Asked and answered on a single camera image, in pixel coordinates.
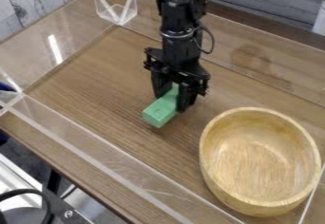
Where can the green rectangular block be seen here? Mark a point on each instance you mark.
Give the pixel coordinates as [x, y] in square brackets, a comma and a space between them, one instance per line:
[161, 111]

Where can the brown wooden bowl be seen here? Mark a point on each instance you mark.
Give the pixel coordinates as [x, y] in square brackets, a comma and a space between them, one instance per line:
[260, 161]

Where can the clear acrylic corner bracket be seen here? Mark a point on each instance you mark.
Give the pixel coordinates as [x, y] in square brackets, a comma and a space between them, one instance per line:
[118, 14]

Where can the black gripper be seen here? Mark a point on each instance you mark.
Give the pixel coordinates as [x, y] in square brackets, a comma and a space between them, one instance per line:
[174, 64]

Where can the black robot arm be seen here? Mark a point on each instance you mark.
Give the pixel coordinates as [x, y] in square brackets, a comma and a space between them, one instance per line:
[181, 19]

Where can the clear acrylic barrier wall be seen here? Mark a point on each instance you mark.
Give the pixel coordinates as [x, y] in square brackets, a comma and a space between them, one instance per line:
[79, 91]

